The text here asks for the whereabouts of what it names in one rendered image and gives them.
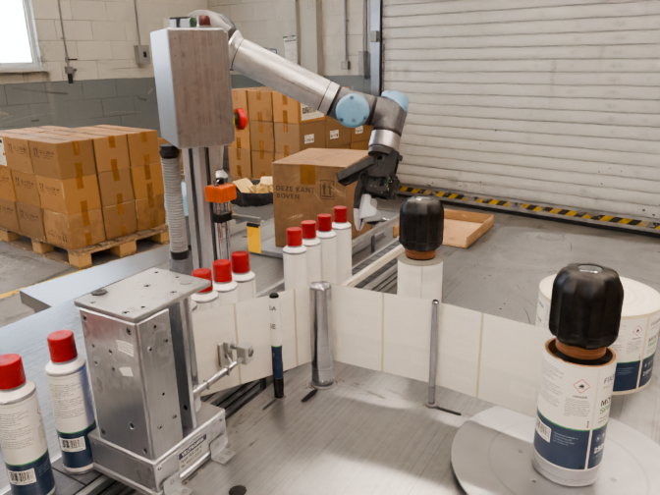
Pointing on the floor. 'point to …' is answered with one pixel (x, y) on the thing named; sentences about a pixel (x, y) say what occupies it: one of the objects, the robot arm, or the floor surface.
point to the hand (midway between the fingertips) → (357, 225)
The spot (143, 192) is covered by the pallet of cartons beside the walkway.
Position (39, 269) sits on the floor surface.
